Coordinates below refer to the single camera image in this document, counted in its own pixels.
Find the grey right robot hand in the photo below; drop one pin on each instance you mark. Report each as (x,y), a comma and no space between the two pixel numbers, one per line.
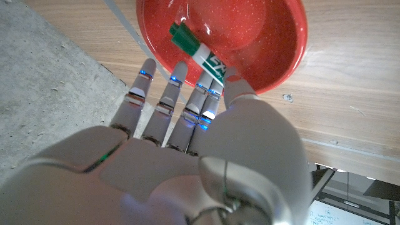
(156,175)

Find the green whiteboard marker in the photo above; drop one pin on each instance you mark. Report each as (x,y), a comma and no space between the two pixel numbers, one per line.
(187,42)

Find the red bowl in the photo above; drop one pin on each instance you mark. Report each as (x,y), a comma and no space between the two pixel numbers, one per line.
(250,37)

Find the whiteboard with black frame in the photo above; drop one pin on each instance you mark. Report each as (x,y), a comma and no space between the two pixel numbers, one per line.
(343,215)

